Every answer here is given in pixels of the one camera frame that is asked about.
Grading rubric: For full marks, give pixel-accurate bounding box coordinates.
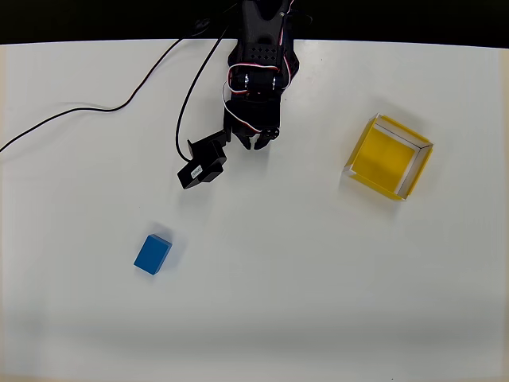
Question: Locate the blue cube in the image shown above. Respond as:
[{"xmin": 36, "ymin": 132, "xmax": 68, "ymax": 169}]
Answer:
[{"xmin": 133, "ymin": 233, "xmax": 173, "ymax": 276}]

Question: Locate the yellow open box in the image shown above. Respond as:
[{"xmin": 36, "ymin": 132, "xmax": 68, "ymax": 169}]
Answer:
[{"xmin": 343, "ymin": 113, "xmax": 434, "ymax": 202}]

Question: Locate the black webcam on gripper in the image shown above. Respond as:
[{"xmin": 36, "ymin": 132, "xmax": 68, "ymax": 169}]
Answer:
[{"xmin": 177, "ymin": 130, "xmax": 231, "ymax": 190}]

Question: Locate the white red wrist servo wire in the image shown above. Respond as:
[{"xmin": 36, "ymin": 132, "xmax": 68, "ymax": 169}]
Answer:
[{"xmin": 221, "ymin": 62, "xmax": 280, "ymax": 137}]

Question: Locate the thin black camera cable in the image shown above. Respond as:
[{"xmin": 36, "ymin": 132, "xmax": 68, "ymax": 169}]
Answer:
[{"xmin": 175, "ymin": 34, "xmax": 228, "ymax": 162}]

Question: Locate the black cable with ferrite bead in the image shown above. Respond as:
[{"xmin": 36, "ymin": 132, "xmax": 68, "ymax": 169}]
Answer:
[{"xmin": 0, "ymin": 18, "xmax": 212, "ymax": 154}]

